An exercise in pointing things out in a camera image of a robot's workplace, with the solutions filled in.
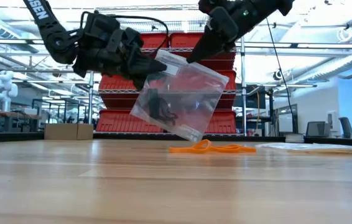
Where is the clear plastic zip bag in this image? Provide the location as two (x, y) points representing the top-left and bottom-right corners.
(255, 142), (352, 156)
(130, 49), (230, 143)

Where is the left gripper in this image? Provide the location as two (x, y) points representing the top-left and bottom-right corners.
(73, 27), (167, 91)

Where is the thin black hanging cable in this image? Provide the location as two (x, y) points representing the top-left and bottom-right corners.
(265, 18), (299, 135)

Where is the small brown cardboard box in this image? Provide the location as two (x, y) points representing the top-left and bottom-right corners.
(44, 123), (95, 141)

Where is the red plastic storage bin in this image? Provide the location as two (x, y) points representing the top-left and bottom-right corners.
(169, 32), (236, 50)
(140, 32), (169, 50)
(191, 51), (238, 91)
(96, 92), (164, 134)
(98, 63), (152, 91)
(205, 109), (238, 134)

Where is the black aluminium table frame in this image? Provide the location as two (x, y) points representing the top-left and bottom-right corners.
(0, 132), (352, 149)

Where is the black computer monitor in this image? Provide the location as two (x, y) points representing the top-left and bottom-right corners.
(245, 83), (267, 110)

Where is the chrome wire shelving rack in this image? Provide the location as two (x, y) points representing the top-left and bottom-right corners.
(87, 2), (248, 137)

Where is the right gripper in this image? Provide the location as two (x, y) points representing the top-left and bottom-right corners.
(187, 0), (295, 63)

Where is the wooden workbench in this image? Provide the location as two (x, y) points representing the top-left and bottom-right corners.
(0, 108), (42, 133)

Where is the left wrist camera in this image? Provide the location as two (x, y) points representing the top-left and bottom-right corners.
(81, 11), (121, 47)

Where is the orange rubber band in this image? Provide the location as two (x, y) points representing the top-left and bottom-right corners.
(169, 139), (213, 154)
(208, 144), (257, 154)

